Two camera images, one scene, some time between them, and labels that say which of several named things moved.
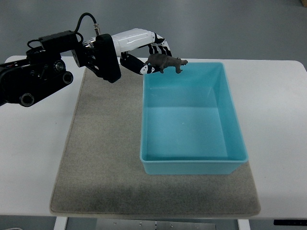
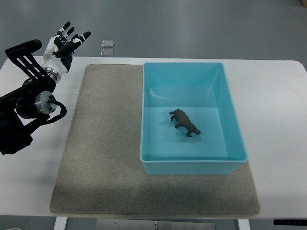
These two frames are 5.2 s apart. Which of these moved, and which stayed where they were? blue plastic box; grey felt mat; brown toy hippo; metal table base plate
Moved: brown toy hippo
Stayed: metal table base plate; grey felt mat; blue plastic box
